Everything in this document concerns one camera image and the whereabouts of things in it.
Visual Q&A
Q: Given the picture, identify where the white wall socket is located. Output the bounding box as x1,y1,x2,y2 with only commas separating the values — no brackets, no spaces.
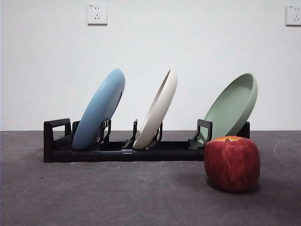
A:
285,5,301,27
87,3,109,26

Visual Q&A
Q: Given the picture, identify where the red apple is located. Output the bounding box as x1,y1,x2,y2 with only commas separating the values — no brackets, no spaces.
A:
204,136,261,192

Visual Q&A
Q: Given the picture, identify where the green plate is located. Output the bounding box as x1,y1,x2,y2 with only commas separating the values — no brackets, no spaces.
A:
198,73,259,145

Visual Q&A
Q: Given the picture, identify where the beige plate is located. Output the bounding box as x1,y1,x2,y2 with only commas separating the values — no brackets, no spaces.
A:
133,68,178,150

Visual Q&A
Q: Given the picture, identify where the blue plate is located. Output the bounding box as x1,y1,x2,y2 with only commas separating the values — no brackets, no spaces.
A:
71,68,126,151

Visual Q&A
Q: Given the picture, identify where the black plate rack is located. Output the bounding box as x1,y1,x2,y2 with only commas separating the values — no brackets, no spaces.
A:
43,118,251,163

